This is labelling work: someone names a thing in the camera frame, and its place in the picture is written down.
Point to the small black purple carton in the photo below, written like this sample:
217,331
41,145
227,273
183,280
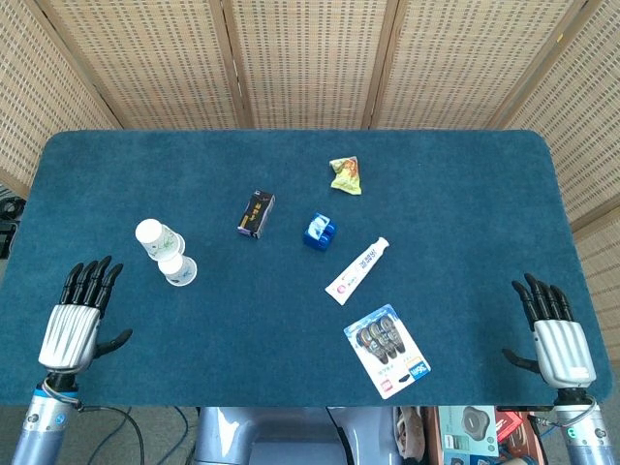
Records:
257,213

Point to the correction tape blister pack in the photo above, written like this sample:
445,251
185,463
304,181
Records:
387,353

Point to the red black product box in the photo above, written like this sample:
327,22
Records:
508,426

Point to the white pink toothpaste tube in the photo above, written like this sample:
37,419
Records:
356,271

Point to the crumpled yellow snack wrapper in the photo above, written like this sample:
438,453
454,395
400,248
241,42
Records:
346,176

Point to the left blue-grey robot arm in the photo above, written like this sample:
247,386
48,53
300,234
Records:
43,433

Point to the dark blue product box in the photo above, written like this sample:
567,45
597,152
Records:
470,460

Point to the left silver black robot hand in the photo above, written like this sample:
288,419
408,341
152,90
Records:
70,336

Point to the black power box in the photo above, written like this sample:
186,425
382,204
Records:
6,238

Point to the teal blue table mat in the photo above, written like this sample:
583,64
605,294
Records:
436,232

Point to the paper cup green fern print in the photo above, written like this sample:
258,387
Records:
154,237

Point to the blue toy building block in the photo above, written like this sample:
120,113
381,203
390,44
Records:
317,235

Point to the brown crumpled bag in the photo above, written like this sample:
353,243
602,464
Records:
409,433

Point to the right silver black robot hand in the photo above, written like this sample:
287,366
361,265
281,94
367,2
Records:
564,351

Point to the teal box grey round device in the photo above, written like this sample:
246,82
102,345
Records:
467,426

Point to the blue-grey robot torso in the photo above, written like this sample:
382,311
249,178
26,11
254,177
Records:
290,433

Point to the woven bamboo folding screen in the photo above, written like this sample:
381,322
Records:
310,58

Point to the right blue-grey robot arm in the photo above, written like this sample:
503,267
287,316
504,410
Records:
588,443

